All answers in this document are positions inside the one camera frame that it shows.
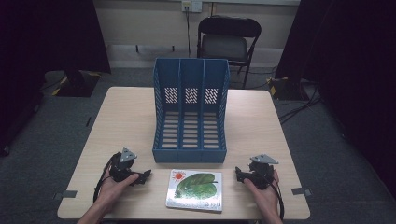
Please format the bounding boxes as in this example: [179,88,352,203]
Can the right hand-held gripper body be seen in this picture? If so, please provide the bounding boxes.
[244,153,280,191]

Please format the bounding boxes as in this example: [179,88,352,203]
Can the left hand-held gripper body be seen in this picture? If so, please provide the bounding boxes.
[107,147,138,184]

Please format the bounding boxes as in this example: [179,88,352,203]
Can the green leaf picture book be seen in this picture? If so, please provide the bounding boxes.
[164,168,224,214]

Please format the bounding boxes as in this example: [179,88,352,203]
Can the blue plastic file rack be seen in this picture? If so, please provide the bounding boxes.
[151,57,232,164]

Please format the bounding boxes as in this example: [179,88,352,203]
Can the person's right hand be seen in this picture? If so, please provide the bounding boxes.
[243,169,280,217]

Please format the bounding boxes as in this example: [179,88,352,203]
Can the person's left hand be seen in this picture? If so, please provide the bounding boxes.
[94,167,140,213]

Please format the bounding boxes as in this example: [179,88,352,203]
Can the grey tape strip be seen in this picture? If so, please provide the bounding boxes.
[290,187,314,197]
[51,189,78,202]

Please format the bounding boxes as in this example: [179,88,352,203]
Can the black stand base yellow tape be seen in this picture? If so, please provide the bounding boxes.
[266,76,310,102]
[50,68,103,99]

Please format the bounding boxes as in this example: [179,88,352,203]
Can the black folding chair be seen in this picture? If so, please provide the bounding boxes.
[195,15,263,90]

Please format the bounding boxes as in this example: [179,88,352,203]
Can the black curtain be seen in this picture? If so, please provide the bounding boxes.
[274,0,396,200]
[0,0,112,158]

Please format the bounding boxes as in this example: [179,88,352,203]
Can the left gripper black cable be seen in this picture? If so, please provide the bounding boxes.
[92,153,120,203]

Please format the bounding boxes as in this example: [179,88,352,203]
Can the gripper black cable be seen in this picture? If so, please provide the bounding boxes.
[264,175,286,221]
[92,153,120,203]

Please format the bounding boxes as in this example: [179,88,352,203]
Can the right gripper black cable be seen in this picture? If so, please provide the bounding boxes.
[264,175,286,221]

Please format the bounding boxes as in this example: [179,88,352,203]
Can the black floor cables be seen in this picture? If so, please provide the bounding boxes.
[277,83,323,126]

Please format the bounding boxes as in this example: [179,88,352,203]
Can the black wall cable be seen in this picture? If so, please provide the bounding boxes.
[184,10,193,60]

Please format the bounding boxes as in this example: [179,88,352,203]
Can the white wall socket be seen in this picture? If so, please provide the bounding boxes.
[180,0,204,14]

